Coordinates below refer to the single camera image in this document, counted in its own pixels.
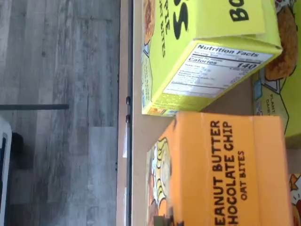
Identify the black metal shelf rack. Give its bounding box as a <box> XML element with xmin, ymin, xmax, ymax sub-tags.
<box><xmin>116</xmin><ymin>0</ymin><xmax>135</xmax><ymax>226</ymax></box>

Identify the orange Bobo's peanut butter box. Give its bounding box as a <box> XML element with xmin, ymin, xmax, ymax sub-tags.
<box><xmin>288</xmin><ymin>172</ymin><xmax>301</xmax><ymax>226</ymax></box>
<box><xmin>145</xmin><ymin>111</ymin><xmax>295</xmax><ymax>226</ymax></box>

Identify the green Bobo's apple pie box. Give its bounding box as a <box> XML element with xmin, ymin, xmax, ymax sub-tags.
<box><xmin>252</xmin><ymin>0</ymin><xmax>301</xmax><ymax>142</ymax></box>
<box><xmin>141</xmin><ymin>0</ymin><xmax>283</xmax><ymax>118</ymax></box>

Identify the thin black metal bar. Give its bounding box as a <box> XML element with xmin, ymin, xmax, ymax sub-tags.
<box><xmin>0</xmin><ymin>104</ymin><xmax>70</xmax><ymax>111</ymax></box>

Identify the white rounded platform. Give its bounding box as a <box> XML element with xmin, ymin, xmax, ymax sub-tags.
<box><xmin>0</xmin><ymin>114</ymin><xmax>13</xmax><ymax>226</ymax></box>

